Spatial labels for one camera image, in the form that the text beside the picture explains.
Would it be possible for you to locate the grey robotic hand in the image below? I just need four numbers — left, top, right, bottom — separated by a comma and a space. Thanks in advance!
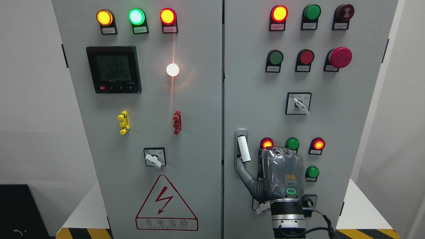
235, 147, 306, 202

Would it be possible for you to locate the silver door handle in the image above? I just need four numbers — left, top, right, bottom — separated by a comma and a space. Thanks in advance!
234, 128, 251, 168

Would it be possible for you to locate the right grey cabinet door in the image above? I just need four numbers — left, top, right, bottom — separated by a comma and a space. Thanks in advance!
223, 0, 398, 239

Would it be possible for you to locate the grey cabinet door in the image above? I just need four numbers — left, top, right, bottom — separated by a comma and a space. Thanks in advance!
223, 0, 398, 239
52, 0, 223, 239

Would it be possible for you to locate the left grey cabinet door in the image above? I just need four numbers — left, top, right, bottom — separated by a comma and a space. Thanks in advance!
52, 0, 223, 239

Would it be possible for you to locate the green button lower right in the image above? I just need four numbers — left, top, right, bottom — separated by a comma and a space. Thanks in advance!
305, 165, 320, 183

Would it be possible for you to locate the green button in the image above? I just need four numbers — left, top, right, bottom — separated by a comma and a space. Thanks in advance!
305, 165, 320, 183
300, 4, 321, 31

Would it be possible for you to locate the green indicator middle row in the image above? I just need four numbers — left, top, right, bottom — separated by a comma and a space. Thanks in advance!
285, 137, 299, 151

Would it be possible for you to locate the red lit indicator left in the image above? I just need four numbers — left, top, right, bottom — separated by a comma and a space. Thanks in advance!
260, 137, 274, 149

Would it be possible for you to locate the red lit indicator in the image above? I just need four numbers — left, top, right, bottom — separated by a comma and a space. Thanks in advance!
308, 137, 325, 155
269, 5, 288, 32
260, 137, 274, 149

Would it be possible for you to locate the green button second row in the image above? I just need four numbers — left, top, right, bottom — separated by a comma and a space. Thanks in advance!
265, 49, 284, 73

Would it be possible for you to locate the red terminal connector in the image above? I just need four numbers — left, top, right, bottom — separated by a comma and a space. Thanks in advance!
173, 110, 182, 135

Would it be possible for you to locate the red button second row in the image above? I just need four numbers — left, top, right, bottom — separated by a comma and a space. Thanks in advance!
295, 49, 315, 72

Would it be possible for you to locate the electric hazard warning sticker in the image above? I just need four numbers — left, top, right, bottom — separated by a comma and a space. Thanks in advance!
135, 174, 199, 231

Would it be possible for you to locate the red emergency stop button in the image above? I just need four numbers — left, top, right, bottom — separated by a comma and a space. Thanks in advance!
323, 47, 352, 72

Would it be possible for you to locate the white indicator light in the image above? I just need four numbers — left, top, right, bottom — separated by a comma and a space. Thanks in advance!
166, 63, 180, 77

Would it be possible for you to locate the red lit indicator top right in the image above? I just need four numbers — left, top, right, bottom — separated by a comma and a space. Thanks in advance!
269, 5, 288, 32

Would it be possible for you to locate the green button top right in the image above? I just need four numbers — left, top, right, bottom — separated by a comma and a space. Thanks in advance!
300, 4, 321, 31

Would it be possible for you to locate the yellow terminal connector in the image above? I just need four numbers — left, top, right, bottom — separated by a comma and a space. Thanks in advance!
117, 110, 130, 135

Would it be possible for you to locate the dark red buzzer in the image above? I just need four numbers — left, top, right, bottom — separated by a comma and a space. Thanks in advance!
332, 4, 355, 31

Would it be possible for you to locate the red indicator light top left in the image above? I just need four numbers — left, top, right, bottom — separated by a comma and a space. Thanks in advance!
160, 8, 179, 34

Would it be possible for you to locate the white platform hazard striped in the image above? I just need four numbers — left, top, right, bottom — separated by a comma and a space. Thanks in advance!
55, 180, 399, 239

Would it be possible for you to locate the black digital power meter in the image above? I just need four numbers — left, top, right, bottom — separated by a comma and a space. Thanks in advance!
86, 45, 142, 94

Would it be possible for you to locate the green indicator light top left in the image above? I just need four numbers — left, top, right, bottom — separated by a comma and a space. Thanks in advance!
128, 8, 149, 34

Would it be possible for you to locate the yellow indicator light top left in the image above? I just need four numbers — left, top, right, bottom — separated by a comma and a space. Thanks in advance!
97, 9, 118, 35

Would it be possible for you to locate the black box lower left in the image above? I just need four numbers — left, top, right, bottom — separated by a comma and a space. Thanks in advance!
0, 185, 49, 239

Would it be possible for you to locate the black knob selector switch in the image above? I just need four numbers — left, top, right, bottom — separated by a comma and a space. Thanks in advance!
301, 194, 317, 217

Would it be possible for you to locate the white lever rotary switch bottom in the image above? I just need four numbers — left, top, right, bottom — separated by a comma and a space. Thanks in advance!
252, 198, 271, 215

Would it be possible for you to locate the right door upper rotary switch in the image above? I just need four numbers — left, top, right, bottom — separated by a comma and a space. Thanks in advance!
286, 92, 312, 115

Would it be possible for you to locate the door rotary switch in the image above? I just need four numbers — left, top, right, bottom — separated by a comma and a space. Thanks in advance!
286, 92, 312, 115
143, 148, 167, 168

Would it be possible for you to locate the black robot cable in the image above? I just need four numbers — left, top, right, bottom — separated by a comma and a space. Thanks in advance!
278, 206, 342, 239

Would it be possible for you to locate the left door rotary switch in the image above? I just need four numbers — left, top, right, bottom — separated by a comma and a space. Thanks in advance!
143, 148, 167, 168

